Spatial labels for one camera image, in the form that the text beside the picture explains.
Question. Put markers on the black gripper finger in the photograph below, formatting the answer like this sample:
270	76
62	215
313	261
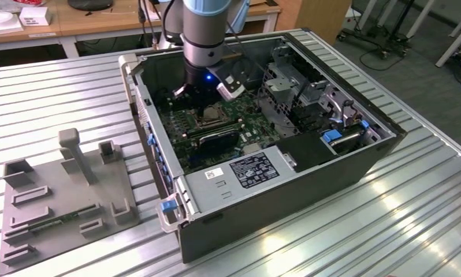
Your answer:
214	96
188	92

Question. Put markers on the silver CPU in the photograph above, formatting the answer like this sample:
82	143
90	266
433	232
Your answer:
216	113

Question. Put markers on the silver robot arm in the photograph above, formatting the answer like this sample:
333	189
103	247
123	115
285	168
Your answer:
204	34

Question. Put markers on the CPU socket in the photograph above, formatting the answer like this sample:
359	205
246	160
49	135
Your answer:
209	126

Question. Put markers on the blue slot clip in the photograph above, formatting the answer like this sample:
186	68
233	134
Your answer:
151	140
164	167

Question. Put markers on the green motherboard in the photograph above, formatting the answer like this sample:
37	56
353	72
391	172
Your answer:
253	115

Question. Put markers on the black expansion card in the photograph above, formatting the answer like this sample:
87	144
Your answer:
220	142

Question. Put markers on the grey metal drive cage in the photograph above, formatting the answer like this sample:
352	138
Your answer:
281	70

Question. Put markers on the silver chipset heatsink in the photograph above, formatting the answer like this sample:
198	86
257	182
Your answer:
252	148

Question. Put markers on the wooden desk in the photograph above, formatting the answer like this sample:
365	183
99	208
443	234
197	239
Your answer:
99	20

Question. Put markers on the blue plastic latch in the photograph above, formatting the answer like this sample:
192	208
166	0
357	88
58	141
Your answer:
331	136

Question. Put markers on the silver power supply unit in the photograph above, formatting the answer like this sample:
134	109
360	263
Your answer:
212	193

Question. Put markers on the black round base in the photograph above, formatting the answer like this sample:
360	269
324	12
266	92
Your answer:
90	4

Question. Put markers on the wooden cabinet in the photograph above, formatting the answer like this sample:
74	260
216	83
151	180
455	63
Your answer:
323	17

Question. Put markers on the small blue clip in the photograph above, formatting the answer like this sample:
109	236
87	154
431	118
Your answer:
364	125

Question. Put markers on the blue latch tab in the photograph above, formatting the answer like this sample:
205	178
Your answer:
168	207

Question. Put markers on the grey PC case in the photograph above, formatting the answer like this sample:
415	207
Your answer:
277	207

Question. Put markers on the grey parts rack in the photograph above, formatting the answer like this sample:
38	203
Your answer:
61	187

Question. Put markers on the white cardboard box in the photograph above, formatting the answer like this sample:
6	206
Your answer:
35	17

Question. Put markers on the red bag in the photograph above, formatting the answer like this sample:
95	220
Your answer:
30	2

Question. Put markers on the black wheeled stand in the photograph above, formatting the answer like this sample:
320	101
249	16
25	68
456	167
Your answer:
397	23

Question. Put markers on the green RAM stick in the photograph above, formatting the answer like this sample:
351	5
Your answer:
53	222

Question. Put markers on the white table leg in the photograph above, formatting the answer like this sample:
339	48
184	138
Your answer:
420	17
459	44

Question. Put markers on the silver cage bracket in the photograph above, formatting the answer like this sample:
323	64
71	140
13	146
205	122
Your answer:
281	85

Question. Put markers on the black plastic duct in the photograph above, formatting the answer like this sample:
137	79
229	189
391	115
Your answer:
304	153

